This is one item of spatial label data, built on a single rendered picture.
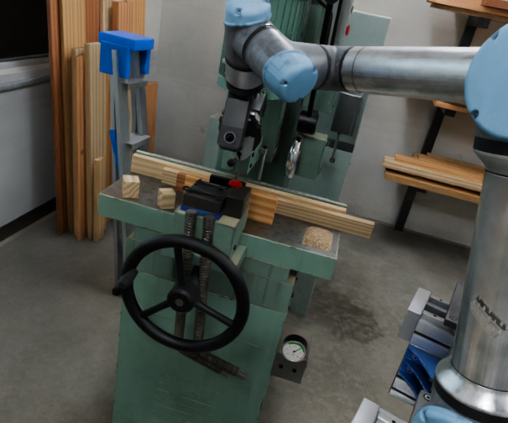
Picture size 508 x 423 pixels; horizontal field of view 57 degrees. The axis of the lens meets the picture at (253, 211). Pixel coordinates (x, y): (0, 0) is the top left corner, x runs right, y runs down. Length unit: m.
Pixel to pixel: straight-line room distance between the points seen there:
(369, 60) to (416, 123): 2.72
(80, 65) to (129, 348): 1.47
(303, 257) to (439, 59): 0.57
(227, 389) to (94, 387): 0.69
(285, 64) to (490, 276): 0.41
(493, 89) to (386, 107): 2.96
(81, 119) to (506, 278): 2.22
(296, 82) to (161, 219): 0.56
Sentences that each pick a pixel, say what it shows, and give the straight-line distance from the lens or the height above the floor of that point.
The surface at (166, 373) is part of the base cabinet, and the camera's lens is 1.44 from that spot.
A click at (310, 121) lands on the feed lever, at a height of 1.13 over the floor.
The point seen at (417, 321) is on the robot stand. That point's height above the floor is 0.75.
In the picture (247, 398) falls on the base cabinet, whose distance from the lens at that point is 1.41.
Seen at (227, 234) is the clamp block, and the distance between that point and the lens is 1.01.
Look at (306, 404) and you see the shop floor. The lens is 2.01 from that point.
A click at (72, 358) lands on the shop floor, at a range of 2.06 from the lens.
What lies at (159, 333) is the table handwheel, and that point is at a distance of 1.10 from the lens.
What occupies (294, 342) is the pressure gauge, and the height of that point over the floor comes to 0.68.
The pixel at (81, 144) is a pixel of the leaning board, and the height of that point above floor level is 0.55.
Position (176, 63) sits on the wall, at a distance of 3.75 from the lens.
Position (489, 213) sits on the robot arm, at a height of 1.26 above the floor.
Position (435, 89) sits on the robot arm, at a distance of 0.73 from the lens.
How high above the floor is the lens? 1.42
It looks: 25 degrees down
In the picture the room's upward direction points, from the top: 12 degrees clockwise
